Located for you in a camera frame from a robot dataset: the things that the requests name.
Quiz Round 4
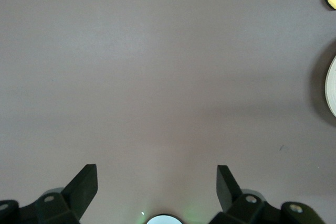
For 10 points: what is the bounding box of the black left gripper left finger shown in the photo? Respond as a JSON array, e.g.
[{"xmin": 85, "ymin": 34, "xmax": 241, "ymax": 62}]
[{"xmin": 0, "ymin": 164, "xmax": 98, "ymax": 224}]

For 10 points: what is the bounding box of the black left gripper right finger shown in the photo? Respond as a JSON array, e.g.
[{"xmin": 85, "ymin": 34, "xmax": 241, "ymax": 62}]
[{"xmin": 209, "ymin": 165, "xmax": 326, "ymax": 224}]

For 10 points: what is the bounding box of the round beige wooden plate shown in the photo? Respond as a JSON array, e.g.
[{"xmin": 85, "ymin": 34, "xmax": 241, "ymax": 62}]
[{"xmin": 324, "ymin": 55, "xmax": 336, "ymax": 118}]

